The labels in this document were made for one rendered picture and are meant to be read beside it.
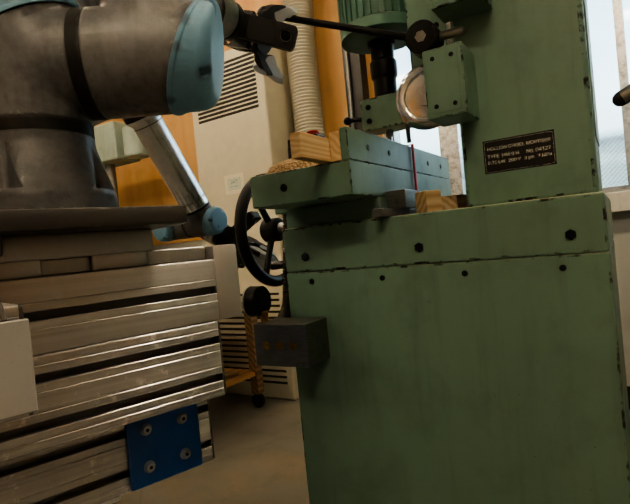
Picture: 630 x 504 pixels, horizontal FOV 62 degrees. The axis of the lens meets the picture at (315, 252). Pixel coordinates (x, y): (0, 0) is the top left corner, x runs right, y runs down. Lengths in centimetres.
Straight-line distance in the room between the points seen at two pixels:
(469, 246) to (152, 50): 58
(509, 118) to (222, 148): 202
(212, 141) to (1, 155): 234
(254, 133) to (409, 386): 194
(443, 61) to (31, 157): 67
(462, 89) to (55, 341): 72
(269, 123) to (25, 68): 212
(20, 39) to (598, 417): 90
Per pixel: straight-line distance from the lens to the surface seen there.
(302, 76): 273
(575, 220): 89
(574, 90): 102
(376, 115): 119
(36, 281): 57
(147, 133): 136
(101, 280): 58
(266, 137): 266
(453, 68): 97
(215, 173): 287
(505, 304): 91
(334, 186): 90
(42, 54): 61
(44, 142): 59
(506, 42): 106
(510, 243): 90
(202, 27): 58
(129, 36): 59
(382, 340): 99
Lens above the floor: 76
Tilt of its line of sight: 1 degrees down
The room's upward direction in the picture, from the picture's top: 6 degrees counter-clockwise
